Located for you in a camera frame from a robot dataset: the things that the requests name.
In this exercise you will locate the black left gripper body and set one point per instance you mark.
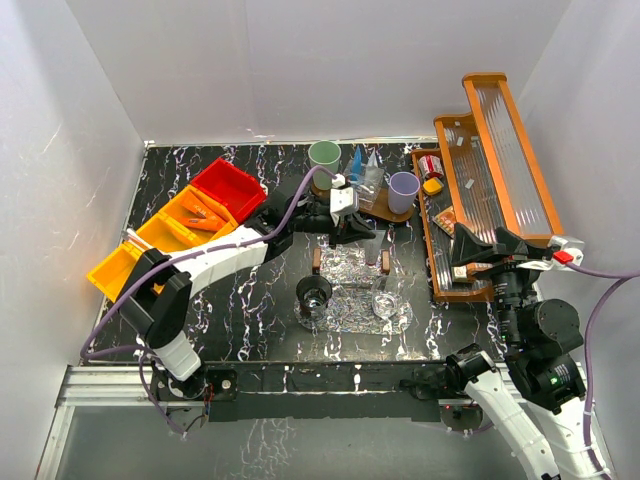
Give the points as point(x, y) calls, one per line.
point(312, 221)

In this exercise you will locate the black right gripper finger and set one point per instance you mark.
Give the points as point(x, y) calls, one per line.
point(468, 248)
point(519, 250)

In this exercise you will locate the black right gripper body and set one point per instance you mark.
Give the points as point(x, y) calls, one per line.
point(510, 285)

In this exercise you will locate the wood acrylic toothbrush stand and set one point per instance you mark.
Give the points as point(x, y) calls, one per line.
point(347, 267)

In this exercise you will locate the green plastic cup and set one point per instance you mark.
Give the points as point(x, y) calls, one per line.
point(326, 154)

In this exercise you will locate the purple plastic cup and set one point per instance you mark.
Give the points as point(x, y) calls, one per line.
point(402, 191)

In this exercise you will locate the blue toothpaste tube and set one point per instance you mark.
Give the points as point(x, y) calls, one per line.
point(356, 166)

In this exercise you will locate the silver toothpaste tube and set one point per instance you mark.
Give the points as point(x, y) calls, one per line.
point(372, 162)

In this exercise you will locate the black cup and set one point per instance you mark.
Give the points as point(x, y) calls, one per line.
point(313, 293)

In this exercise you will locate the clear drinking glass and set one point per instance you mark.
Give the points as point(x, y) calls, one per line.
point(387, 296)

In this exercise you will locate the orange toothpaste tube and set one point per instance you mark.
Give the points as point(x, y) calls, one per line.
point(203, 217)

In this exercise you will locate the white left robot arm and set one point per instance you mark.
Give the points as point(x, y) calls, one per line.
point(155, 297)

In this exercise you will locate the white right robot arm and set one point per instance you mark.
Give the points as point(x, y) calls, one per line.
point(539, 402)

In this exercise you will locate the white toothbrush box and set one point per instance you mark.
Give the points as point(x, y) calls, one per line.
point(459, 274)

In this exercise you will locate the brown oval wooden tray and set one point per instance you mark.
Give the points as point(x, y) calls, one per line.
point(382, 210)

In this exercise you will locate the yellow grey sponge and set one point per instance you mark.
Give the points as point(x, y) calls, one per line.
point(432, 186)

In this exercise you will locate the orange wooden tiered shelf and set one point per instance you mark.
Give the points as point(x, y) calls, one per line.
point(491, 179)

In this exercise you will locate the red plastic bin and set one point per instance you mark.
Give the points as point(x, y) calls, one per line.
point(240, 193)

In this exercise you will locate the glittery oval mat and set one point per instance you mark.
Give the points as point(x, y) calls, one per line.
point(350, 311)

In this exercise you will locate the red white small box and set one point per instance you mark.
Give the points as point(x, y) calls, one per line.
point(430, 166)

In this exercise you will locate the orange plastic organizer bin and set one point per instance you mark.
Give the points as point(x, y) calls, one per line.
point(167, 231)

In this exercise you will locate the black front mounting rail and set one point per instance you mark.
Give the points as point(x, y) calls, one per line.
point(234, 391)

